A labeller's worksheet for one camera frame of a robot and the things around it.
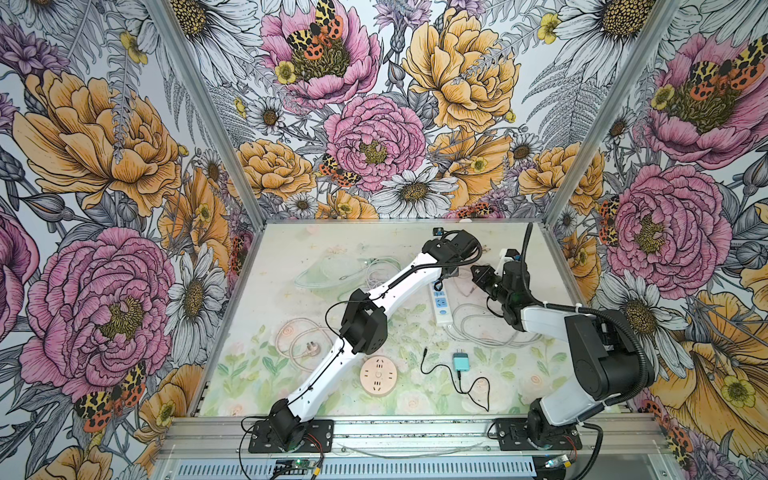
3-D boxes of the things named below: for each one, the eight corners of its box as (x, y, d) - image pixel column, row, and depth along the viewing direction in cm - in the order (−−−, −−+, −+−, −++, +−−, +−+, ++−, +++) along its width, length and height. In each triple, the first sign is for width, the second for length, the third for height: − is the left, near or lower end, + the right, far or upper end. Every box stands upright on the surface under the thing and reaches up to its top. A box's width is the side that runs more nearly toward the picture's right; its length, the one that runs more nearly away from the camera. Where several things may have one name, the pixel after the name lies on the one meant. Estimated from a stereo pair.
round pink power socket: (360, 395, 82) (359, 391, 80) (362, 359, 89) (361, 355, 86) (397, 395, 82) (397, 391, 80) (397, 359, 89) (397, 355, 86)
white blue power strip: (436, 325, 95) (437, 321, 93) (429, 288, 104) (430, 283, 102) (452, 324, 95) (453, 320, 93) (444, 287, 104) (445, 282, 102)
